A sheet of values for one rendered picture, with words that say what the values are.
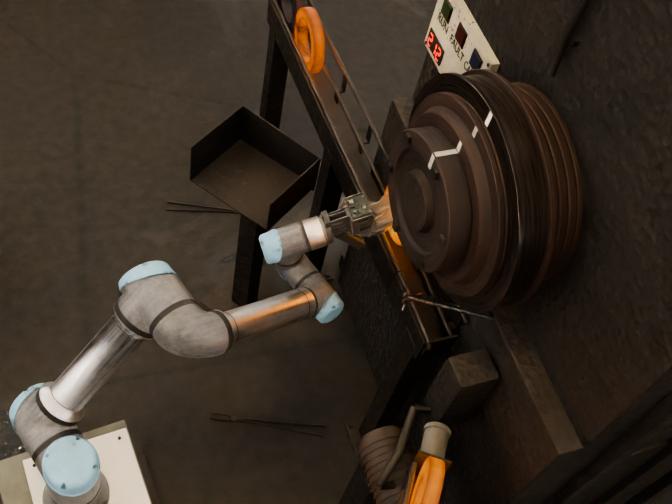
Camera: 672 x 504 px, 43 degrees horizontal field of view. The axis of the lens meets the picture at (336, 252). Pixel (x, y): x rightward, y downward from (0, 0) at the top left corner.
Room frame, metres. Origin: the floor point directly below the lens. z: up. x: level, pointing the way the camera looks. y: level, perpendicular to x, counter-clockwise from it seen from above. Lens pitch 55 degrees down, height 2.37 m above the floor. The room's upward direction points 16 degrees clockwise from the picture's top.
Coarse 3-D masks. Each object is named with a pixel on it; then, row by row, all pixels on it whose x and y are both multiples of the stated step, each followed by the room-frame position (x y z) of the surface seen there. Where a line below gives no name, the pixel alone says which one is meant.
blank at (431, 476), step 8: (424, 464) 0.70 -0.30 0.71; (432, 464) 0.68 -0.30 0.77; (440, 464) 0.69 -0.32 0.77; (424, 472) 0.68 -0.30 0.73; (432, 472) 0.66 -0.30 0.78; (440, 472) 0.67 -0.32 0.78; (416, 480) 0.69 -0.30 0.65; (424, 480) 0.65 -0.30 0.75; (432, 480) 0.64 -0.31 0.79; (440, 480) 0.65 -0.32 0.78; (416, 488) 0.66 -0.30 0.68; (424, 488) 0.63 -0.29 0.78; (432, 488) 0.63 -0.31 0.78; (440, 488) 0.63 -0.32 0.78; (416, 496) 0.64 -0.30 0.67; (424, 496) 0.61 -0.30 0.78; (432, 496) 0.61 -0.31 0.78
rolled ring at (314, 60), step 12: (300, 12) 1.92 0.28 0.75; (312, 12) 1.89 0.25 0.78; (300, 24) 1.92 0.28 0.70; (312, 24) 1.84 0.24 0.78; (300, 36) 1.92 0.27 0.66; (312, 36) 1.82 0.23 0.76; (300, 48) 1.89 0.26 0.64; (312, 48) 1.81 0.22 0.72; (324, 48) 1.81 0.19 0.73; (312, 60) 1.80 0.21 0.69; (312, 72) 1.80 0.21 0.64
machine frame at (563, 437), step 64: (512, 0) 1.38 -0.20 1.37; (576, 0) 1.25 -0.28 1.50; (640, 0) 1.14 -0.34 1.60; (512, 64) 1.32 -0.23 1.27; (576, 64) 1.19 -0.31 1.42; (640, 64) 1.08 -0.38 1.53; (384, 128) 1.54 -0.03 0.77; (576, 128) 1.12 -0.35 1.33; (640, 128) 1.03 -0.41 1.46; (640, 192) 0.96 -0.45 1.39; (576, 256) 0.99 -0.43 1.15; (640, 256) 0.90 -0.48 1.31; (384, 320) 1.28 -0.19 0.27; (448, 320) 1.09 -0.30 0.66; (512, 320) 1.00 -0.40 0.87; (576, 320) 0.92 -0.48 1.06; (640, 320) 0.84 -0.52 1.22; (512, 384) 0.88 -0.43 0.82; (576, 384) 0.84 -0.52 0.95; (640, 384) 0.77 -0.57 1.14; (448, 448) 0.91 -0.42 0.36; (512, 448) 0.80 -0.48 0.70; (576, 448) 0.75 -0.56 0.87; (640, 448) 0.86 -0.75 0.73
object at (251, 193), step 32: (224, 128) 1.46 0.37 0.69; (256, 128) 1.51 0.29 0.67; (192, 160) 1.35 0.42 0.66; (224, 160) 1.44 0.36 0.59; (256, 160) 1.47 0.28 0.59; (288, 160) 1.46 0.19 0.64; (320, 160) 1.43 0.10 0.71; (224, 192) 1.33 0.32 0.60; (256, 192) 1.36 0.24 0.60; (288, 192) 1.31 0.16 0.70; (256, 224) 1.34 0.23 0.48; (256, 256) 1.35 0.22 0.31; (224, 288) 1.40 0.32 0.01; (256, 288) 1.38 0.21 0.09
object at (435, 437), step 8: (432, 424) 0.80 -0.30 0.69; (440, 424) 0.81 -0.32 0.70; (424, 432) 0.79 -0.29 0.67; (432, 432) 0.79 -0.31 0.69; (440, 432) 0.79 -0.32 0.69; (448, 432) 0.80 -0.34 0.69; (424, 440) 0.77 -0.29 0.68; (432, 440) 0.77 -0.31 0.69; (440, 440) 0.77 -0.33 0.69; (424, 448) 0.75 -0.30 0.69; (432, 448) 0.75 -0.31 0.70; (440, 448) 0.75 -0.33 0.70; (440, 456) 0.73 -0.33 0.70
